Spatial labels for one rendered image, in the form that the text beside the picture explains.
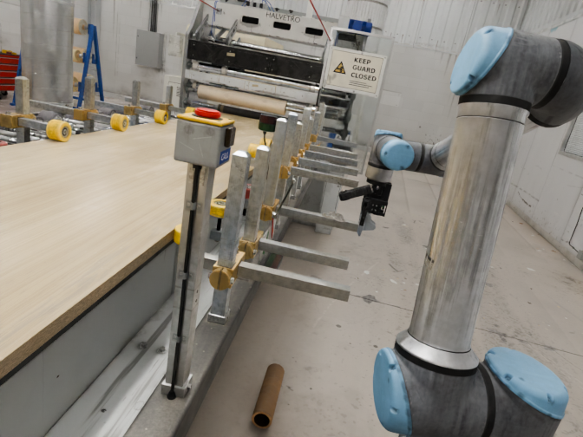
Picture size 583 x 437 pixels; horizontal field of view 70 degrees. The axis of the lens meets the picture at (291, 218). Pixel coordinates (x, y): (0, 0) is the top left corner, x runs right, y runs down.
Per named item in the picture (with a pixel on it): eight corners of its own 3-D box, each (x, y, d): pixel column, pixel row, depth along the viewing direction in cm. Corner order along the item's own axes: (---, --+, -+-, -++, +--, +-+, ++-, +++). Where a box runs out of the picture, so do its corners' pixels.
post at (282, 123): (265, 249, 154) (289, 119, 139) (264, 252, 151) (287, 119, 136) (257, 247, 155) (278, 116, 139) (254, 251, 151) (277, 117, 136)
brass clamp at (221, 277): (245, 270, 110) (247, 252, 109) (230, 293, 97) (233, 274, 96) (222, 264, 111) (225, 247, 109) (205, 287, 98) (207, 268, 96)
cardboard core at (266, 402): (285, 366, 189) (273, 414, 160) (282, 380, 191) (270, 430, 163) (268, 361, 189) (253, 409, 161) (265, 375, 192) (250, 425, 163)
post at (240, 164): (224, 332, 108) (252, 151, 93) (220, 340, 105) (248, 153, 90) (212, 329, 109) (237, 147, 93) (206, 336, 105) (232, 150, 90)
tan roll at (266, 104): (343, 126, 371) (345, 112, 367) (342, 127, 359) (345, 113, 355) (189, 95, 383) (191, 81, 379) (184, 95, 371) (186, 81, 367)
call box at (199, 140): (229, 166, 70) (235, 119, 67) (215, 173, 63) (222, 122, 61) (189, 158, 70) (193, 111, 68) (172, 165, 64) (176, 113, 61)
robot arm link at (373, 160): (379, 129, 132) (373, 126, 142) (370, 167, 136) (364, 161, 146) (408, 134, 133) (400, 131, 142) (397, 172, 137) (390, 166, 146)
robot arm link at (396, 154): (425, 145, 122) (413, 139, 133) (387, 138, 121) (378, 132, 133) (416, 176, 125) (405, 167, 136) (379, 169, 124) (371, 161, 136)
